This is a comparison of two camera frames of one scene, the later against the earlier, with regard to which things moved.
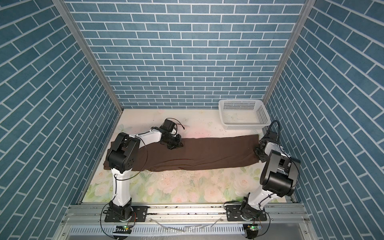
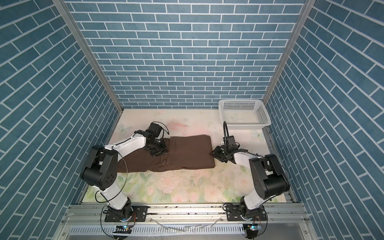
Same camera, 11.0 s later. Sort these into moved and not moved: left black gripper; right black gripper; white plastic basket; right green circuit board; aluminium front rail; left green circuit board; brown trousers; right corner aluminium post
Moved: brown trousers; right black gripper; left black gripper
Not moved: right corner aluminium post; right green circuit board; aluminium front rail; left green circuit board; white plastic basket
